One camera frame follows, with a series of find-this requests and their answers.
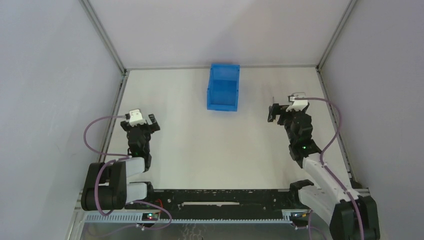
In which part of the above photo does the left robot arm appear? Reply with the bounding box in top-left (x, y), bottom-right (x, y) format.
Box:
top-left (81, 109), bottom-right (161, 216)

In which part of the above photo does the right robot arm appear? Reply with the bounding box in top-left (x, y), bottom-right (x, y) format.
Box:
top-left (267, 102), bottom-right (381, 240)

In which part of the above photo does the blue plastic bin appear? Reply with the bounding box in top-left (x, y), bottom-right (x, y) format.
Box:
top-left (206, 63), bottom-right (240, 112)

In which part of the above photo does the small electronics board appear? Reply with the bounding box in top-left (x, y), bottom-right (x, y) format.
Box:
top-left (141, 212), bottom-right (160, 222)

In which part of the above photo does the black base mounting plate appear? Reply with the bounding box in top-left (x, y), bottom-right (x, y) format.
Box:
top-left (125, 189), bottom-right (309, 217)

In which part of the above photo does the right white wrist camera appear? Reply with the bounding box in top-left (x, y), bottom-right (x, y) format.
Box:
top-left (285, 92), bottom-right (309, 112)

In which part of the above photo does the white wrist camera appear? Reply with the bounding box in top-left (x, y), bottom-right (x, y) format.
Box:
top-left (285, 92), bottom-right (309, 112)
top-left (125, 108), bottom-right (147, 127)

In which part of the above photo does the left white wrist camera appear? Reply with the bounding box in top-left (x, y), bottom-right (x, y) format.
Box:
top-left (125, 108), bottom-right (147, 127)

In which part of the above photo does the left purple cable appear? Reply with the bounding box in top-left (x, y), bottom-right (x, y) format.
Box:
top-left (82, 114), bottom-right (174, 233)

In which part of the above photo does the grey slotted cable duct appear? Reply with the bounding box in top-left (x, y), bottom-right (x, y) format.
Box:
top-left (85, 211), bottom-right (297, 224)

